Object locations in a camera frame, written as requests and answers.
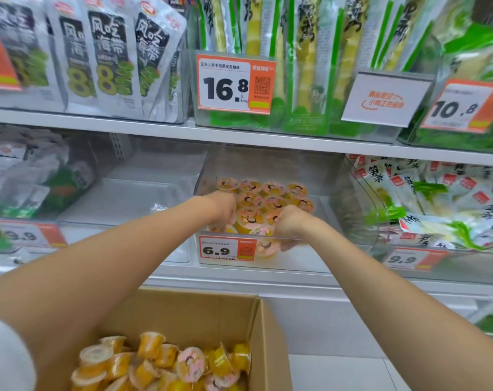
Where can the person's right hand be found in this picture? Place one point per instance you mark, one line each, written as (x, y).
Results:
(291, 223)

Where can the person's left hand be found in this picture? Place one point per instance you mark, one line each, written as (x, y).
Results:
(220, 205)

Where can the person's right fingers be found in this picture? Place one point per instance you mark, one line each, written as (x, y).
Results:
(290, 243)

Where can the person's left fingers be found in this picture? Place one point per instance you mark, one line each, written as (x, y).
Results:
(229, 220)

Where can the person's right forearm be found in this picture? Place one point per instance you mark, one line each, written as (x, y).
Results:
(393, 305)

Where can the person's left forearm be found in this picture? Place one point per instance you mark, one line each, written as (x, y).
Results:
(108, 264)

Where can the layer of shelved jelly cups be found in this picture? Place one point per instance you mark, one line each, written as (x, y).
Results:
(256, 201)

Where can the white metal shelf board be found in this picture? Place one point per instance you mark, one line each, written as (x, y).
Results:
(148, 128)
(238, 276)

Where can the clear bin with white packets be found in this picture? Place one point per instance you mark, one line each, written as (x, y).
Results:
(352, 223)

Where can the small clear wrapper scrap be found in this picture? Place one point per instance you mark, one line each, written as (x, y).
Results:
(158, 207)

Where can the clear bin with jelly cups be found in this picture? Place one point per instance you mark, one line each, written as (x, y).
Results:
(328, 175)

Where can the empty clear plastic bin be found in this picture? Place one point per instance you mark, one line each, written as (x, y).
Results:
(140, 191)

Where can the brown cardboard box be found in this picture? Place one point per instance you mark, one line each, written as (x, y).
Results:
(238, 321)

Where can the clear bin with bamboo packets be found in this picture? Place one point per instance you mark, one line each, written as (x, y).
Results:
(197, 118)

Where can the slotted metal shelf upright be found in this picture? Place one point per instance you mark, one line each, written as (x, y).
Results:
(121, 147)

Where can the large orange white price tag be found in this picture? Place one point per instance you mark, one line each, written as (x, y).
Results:
(230, 83)

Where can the clear bin with seaweed packets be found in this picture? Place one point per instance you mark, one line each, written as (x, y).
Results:
(183, 89)

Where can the pile of white green packets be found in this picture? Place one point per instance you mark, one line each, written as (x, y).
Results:
(434, 199)

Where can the clear bin with grey packets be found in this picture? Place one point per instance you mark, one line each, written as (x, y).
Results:
(89, 158)

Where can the heap of boxed jelly cups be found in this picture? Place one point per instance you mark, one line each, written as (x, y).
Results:
(165, 366)

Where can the white sign tag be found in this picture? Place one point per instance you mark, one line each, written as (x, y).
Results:
(387, 99)

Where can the row of bamboo shoot packets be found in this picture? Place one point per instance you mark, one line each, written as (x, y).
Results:
(311, 56)

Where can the pile of grey green packets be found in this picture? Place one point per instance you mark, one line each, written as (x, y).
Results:
(30, 179)

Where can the row of white seaweed packets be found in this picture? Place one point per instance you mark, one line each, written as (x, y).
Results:
(108, 56)

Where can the white sleeve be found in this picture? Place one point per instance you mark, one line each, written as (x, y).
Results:
(4, 358)

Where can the pile of green vegetable packets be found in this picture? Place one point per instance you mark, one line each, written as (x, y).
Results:
(474, 48)

